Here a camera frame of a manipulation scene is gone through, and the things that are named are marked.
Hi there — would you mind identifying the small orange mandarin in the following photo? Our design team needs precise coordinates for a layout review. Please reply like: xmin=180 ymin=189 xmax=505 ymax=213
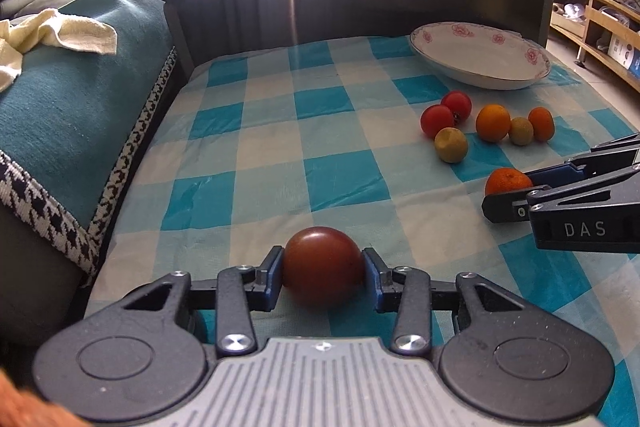
xmin=484 ymin=167 xmax=534 ymax=196

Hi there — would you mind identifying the yellow-green lime back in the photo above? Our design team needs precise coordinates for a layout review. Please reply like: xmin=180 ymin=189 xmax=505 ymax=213
xmin=509 ymin=117 xmax=535 ymax=146

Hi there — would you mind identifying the yellow-green lime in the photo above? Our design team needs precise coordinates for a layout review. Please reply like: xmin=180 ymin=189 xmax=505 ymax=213
xmin=434 ymin=127 xmax=469 ymax=164
xmin=509 ymin=117 xmax=535 ymax=146

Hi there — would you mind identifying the small orange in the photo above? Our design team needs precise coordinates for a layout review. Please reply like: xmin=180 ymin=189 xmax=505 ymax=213
xmin=528 ymin=106 xmax=555 ymax=142

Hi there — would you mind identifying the large orange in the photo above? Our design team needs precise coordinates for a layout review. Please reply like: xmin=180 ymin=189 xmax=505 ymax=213
xmin=475 ymin=104 xmax=511 ymax=143

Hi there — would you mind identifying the dark red tomato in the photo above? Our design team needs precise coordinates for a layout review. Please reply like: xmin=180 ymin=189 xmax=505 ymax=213
xmin=282 ymin=227 xmax=364 ymax=309

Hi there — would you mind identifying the yellow-green lime front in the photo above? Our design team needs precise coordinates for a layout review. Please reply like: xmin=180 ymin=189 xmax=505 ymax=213
xmin=434 ymin=127 xmax=469 ymax=164

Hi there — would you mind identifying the white floral ceramic bowl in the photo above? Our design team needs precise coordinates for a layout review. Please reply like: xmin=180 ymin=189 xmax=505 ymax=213
xmin=409 ymin=22 xmax=551 ymax=91

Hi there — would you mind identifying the blue white box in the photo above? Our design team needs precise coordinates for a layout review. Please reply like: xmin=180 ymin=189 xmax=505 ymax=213
xmin=608 ymin=35 xmax=640 ymax=78

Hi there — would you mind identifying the blue white checkered tablecloth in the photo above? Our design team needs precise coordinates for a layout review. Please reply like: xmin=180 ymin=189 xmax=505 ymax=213
xmin=88 ymin=37 xmax=639 ymax=426

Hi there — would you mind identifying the wooden TV stand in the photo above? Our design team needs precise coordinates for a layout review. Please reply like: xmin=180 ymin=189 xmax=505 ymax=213
xmin=550 ymin=0 xmax=639 ymax=91

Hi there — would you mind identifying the teal sofa cover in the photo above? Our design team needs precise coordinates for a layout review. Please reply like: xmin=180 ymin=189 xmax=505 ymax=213
xmin=1 ymin=0 xmax=177 ymax=277

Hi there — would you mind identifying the cream towel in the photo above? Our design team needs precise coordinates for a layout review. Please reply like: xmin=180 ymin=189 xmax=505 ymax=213
xmin=1 ymin=9 xmax=117 ymax=91

